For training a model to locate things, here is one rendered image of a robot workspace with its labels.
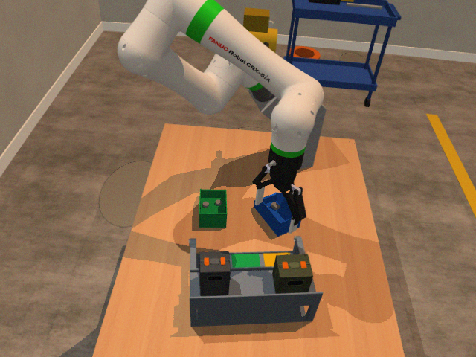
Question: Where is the blue bin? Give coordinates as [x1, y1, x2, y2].
[254, 193, 292, 236]

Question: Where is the black rectangular case with oval handle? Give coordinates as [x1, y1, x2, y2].
[199, 251, 231, 296]

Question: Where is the grey shelf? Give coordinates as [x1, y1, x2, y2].
[189, 236, 323, 327]

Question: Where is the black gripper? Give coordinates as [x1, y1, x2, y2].
[252, 164, 306, 234]

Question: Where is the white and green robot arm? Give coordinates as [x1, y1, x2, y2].
[118, 0, 324, 173]

